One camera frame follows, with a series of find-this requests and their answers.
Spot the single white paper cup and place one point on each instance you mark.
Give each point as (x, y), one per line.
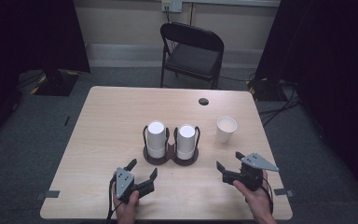
(225, 134)

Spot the dark double cup holder rack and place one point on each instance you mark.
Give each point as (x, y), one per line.
(170, 157)

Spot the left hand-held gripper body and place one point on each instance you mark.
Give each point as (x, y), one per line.
(125, 185)

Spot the grey tape strip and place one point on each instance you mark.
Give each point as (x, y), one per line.
(283, 192)
(48, 194)

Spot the dark curtain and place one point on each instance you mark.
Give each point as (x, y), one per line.
(28, 34)
(329, 62)

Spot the person's right hand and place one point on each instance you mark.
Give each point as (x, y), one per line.
(259, 200)

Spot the person's left hand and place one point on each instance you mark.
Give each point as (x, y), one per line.
(126, 210)

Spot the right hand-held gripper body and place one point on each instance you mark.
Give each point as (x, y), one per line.
(251, 175)

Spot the black stand base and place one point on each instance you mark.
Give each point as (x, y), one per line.
(265, 90)
(57, 84)

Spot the white wall socket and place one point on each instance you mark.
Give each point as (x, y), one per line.
(172, 5)

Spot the black folding chair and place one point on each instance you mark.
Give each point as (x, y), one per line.
(192, 57)

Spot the stack of white paper cups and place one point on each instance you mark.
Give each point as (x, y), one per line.
(156, 138)
(186, 141)

